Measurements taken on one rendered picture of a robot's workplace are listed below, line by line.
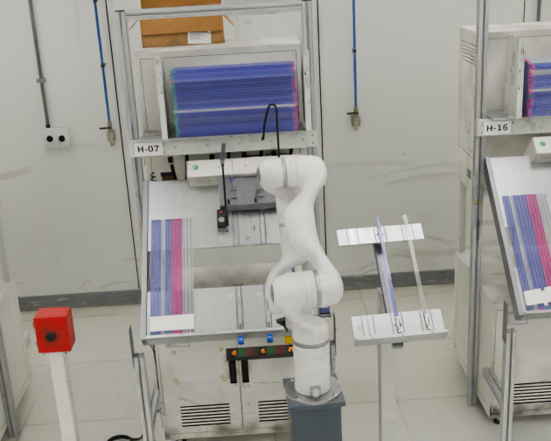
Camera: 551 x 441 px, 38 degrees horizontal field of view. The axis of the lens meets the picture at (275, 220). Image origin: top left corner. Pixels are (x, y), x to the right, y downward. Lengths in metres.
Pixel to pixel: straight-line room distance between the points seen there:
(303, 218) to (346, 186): 2.42
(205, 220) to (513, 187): 1.29
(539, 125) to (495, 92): 0.24
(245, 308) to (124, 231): 2.05
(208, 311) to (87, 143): 2.06
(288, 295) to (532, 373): 1.56
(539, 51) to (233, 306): 1.69
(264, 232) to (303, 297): 0.81
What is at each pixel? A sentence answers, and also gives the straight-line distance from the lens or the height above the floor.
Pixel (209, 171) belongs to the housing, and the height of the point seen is 1.24.
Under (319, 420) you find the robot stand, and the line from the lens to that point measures 2.69.
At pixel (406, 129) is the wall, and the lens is 4.92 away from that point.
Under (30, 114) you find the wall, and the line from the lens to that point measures 4.96.
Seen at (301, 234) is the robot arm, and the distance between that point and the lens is 2.53.
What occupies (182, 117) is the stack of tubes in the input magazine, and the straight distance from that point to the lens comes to 3.28.
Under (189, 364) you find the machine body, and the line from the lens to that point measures 3.50.
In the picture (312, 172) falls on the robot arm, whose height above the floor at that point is 1.41.
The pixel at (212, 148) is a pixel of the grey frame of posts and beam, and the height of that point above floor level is 1.33.
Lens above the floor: 2.09
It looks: 19 degrees down
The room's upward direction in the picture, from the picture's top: 3 degrees counter-clockwise
